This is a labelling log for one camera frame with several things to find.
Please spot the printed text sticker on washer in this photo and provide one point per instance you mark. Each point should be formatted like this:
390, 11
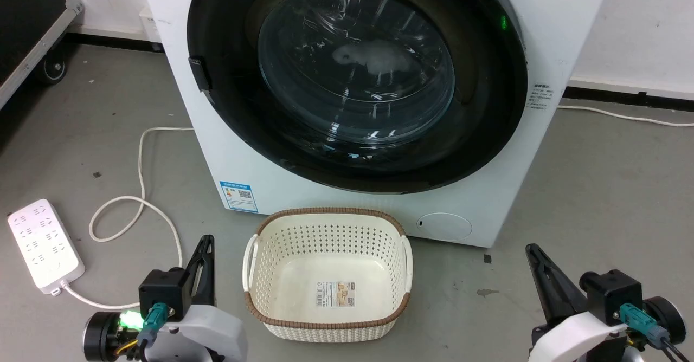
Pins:
540, 96

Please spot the round glass washing machine door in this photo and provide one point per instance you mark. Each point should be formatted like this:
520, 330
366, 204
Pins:
358, 80

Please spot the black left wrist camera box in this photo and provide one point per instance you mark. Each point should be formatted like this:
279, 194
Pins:
162, 289

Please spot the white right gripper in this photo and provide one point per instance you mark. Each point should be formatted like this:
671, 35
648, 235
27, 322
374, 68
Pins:
580, 340

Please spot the white and black garment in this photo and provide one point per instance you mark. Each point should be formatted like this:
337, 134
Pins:
379, 58

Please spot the round drain filter cover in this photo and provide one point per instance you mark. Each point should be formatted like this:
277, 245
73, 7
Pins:
444, 226

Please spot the black caster wheel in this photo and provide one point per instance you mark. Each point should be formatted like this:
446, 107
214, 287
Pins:
52, 69

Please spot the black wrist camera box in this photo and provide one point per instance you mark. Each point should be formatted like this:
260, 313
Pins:
610, 291
162, 289

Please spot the cream perforated laundry basket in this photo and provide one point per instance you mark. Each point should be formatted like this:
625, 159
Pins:
331, 243

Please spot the black flight case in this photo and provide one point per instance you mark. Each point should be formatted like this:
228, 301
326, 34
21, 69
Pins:
27, 15

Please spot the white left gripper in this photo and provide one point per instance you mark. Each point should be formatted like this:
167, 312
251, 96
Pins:
211, 335

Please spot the white front-load washing machine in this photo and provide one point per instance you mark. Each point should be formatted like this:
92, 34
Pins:
227, 150

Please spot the blue energy label sticker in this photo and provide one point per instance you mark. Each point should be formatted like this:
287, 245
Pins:
239, 196

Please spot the white power strip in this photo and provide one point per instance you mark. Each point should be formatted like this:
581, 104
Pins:
46, 248

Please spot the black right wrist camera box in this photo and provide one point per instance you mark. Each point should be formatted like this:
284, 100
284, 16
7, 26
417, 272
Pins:
610, 291

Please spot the paper label in basket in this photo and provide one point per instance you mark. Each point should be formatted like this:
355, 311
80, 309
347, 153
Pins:
335, 294

